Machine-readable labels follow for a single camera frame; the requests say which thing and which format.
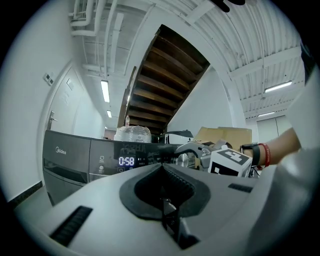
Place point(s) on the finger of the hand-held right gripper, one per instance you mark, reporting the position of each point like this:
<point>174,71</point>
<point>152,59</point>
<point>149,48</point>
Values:
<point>191,146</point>

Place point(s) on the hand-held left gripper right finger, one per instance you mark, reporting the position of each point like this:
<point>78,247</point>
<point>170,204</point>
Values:
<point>227,207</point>

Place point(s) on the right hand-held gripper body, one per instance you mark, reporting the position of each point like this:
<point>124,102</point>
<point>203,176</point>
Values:
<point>230,163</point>

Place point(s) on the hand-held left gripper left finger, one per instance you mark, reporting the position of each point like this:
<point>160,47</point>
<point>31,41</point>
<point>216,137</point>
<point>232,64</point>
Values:
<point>100,215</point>

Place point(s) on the shiny metal cylinder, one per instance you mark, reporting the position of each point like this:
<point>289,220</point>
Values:
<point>184,160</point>

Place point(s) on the black washing machine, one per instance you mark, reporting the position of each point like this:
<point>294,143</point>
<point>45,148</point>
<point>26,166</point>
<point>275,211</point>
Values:
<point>75,155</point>

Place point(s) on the person's left forearm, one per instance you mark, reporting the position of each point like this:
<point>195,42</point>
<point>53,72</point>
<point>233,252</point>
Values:
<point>282,147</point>

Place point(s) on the black wristwatch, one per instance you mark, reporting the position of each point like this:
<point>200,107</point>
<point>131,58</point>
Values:
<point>252,152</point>

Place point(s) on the brown cardboard box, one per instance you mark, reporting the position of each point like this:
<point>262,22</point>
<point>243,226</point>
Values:
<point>225,136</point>

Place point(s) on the red wristband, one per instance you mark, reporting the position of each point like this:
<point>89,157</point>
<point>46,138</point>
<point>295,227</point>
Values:
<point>265,153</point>

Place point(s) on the plastic-wrapped bundle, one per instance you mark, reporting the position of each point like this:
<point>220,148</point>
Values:
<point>133,135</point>

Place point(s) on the fluorescent ceiling light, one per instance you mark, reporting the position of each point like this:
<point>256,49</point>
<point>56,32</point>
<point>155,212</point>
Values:
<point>105,90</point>
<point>278,86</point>
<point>266,114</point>
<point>109,113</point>

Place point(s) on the clear plastic bottle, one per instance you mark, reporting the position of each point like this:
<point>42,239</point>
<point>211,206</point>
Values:
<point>127,121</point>

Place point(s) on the wooden staircase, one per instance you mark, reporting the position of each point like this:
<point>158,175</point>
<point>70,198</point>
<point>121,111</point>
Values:
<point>165,80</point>

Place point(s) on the white door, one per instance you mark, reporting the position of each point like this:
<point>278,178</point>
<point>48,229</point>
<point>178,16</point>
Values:
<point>62,107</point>

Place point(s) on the white ceiling pipes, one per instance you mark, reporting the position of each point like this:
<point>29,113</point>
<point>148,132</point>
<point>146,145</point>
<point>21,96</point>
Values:
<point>85,22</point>

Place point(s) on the wall switch panel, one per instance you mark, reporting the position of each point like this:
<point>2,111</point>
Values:
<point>48,78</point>

